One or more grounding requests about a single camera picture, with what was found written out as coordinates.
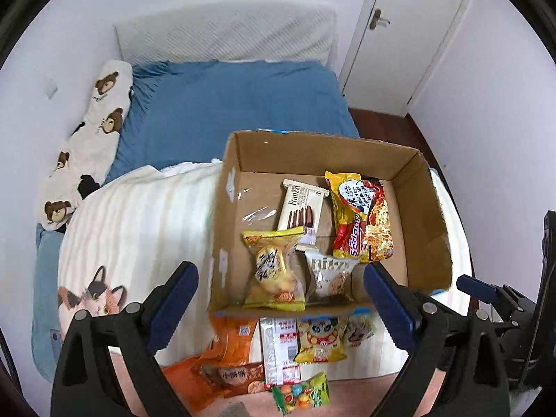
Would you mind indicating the white wall socket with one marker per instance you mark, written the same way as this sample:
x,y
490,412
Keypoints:
x,y
50,88

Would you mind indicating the green candy packet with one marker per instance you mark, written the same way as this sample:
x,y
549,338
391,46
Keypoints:
x,y
304,393

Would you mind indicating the orange packet with brown label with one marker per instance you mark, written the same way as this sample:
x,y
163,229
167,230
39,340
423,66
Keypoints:
x,y
226,378

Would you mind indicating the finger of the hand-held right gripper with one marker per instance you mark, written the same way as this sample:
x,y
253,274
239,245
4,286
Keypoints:
x,y
475,289

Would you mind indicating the white brown cracker packet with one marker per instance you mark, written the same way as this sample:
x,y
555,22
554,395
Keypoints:
x,y
330,276

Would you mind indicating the red yellow instant noodle packet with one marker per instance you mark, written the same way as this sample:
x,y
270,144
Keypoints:
x,y
369,226

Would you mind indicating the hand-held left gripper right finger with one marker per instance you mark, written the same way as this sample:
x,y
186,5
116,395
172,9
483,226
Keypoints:
x,y
386,304

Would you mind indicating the red white snack packet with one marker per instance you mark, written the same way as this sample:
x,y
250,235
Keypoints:
x,y
278,347

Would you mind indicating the small cartoon snack packet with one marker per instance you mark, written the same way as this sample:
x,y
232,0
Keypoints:
x,y
358,330

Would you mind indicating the yellow biscuit packet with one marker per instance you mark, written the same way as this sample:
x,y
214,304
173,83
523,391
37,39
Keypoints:
x,y
269,269

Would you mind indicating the bear print pillow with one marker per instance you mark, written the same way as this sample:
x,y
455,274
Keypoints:
x,y
104,95

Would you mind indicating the white chocolate wafer packet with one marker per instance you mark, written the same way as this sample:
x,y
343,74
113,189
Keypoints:
x,y
299,204

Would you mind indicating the blue bed sheet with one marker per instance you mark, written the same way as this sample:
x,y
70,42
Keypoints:
x,y
239,100

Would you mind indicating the cardboard box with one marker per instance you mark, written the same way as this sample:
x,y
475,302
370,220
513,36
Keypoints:
x,y
247,156

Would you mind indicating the white door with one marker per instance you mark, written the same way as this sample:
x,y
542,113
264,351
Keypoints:
x,y
412,30

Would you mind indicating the white padded headboard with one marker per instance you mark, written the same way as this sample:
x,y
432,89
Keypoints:
x,y
226,30

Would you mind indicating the plain orange snack packet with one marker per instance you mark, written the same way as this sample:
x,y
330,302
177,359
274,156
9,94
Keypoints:
x,y
234,339

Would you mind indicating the striped cat blanket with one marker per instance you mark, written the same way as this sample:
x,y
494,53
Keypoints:
x,y
143,217

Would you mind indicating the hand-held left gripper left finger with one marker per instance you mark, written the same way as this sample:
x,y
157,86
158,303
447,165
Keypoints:
x,y
176,304

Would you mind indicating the yellow panda snack packet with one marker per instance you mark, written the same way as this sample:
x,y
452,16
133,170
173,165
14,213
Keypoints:
x,y
319,339

